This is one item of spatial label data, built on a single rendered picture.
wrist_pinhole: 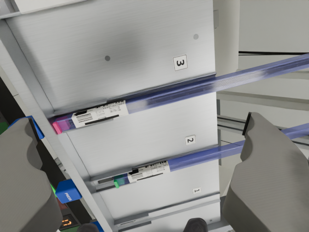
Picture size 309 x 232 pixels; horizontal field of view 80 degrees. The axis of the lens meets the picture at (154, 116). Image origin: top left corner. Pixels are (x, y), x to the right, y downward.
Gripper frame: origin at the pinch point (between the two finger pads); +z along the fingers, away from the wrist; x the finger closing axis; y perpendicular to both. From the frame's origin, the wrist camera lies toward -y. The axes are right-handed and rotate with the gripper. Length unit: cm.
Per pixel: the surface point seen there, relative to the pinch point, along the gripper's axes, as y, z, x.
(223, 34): 4, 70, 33
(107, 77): 0.7, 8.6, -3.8
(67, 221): 25.7, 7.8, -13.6
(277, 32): 14, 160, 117
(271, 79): 57, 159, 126
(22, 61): -1.4, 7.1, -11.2
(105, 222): 22.5, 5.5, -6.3
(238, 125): 30, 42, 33
